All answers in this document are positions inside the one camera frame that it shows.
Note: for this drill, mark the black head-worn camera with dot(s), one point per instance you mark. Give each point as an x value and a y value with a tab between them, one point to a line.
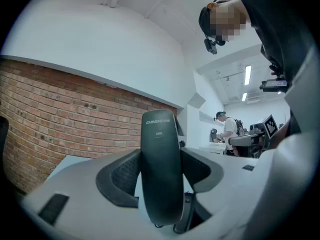
211	46

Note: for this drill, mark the black waist-mounted screen device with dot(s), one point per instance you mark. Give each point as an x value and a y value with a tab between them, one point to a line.
273	83

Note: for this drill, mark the person's black shirt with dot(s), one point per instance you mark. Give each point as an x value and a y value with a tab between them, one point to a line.
275	21

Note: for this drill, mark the person's beige trousers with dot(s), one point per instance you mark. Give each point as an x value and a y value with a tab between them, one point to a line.
302	89

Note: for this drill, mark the ceiling light bar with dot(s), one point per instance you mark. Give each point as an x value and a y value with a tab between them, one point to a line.
244	97
247	74

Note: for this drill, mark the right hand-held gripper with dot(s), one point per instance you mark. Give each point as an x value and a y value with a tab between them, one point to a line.
271	127

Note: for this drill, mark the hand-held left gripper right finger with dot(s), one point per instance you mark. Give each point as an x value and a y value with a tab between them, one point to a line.
230	184

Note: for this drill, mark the person's right forearm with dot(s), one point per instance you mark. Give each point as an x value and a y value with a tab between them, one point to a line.
285	131

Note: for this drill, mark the black countertop appliance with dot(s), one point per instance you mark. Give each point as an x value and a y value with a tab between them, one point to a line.
213	134

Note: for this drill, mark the person's head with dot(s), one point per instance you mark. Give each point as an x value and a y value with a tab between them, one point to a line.
225	21

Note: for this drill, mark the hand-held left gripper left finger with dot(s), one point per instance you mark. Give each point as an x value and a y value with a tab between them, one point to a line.
82	184

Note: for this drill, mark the white desk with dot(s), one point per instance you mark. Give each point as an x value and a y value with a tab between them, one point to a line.
212	148

